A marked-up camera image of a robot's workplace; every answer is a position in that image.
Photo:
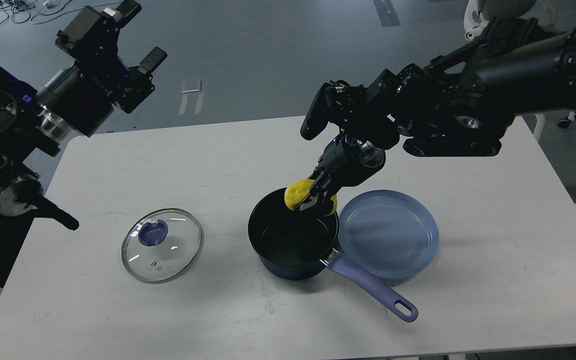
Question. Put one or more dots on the grey white office chair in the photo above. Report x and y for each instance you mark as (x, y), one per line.
(478, 20)

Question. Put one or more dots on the blue round plate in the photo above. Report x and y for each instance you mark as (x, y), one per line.
(389, 233)

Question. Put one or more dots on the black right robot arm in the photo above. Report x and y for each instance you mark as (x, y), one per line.
(459, 105)

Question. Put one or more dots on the dark blue saucepan purple handle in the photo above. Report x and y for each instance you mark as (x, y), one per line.
(297, 247)

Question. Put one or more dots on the yellow potato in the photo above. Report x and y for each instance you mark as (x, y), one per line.
(296, 194)

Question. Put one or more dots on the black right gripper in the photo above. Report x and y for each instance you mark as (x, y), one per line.
(345, 162)

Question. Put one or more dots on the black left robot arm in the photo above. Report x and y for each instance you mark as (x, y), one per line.
(26, 126)

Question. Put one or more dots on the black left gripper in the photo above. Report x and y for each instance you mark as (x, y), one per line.
(82, 94)

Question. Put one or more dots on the glass pot lid blue knob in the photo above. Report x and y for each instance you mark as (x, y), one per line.
(161, 245)

